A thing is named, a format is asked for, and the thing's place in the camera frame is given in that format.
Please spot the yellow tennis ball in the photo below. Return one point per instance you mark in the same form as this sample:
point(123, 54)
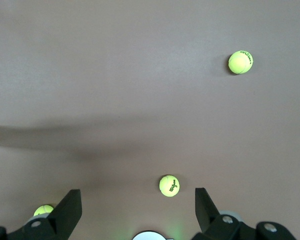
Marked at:
point(240, 62)

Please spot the yellow tennis ball Head print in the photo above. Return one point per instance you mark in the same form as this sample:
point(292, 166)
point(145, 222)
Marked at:
point(42, 210)

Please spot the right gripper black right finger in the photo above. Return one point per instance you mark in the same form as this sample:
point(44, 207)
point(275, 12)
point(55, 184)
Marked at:
point(206, 215)

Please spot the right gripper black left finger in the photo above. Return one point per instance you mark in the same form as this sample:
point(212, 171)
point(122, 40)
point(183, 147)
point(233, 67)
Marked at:
point(62, 217)

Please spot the yellow tennis ball Wilson print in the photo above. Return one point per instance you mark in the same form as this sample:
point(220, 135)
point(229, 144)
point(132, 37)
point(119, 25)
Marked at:
point(169, 185)

